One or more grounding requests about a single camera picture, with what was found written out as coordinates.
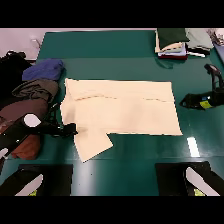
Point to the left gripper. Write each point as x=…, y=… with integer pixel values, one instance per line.
x=65, y=129

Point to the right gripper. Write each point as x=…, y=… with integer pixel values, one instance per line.
x=190, y=101

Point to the cream shirt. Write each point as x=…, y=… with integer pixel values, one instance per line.
x=126, y=106

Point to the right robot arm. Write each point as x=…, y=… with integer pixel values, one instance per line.
x=197, y=177

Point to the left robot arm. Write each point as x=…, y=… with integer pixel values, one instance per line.
x=32, y=120

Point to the rust brown garment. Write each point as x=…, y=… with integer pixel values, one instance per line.
x=29, y=147

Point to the dark brown garment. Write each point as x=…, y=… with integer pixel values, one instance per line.
x=23, y=108

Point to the red garment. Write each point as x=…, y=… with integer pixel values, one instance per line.
x=173, y=57

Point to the grey-olive garment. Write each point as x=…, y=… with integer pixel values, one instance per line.
x=36, y=88

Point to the black garment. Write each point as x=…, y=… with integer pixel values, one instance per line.
x=13, y=71
x=197, y=51

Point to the folded cream garment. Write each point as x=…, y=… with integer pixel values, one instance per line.
x=168, y=48

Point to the pale grey-green garment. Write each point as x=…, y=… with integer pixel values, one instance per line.
x=199, y=38

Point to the blue garment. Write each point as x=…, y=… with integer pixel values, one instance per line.
x=45, y=69

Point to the dark green garment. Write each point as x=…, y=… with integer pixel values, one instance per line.
x=171, y=36

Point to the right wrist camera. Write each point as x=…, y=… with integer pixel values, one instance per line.
x=213, y=74

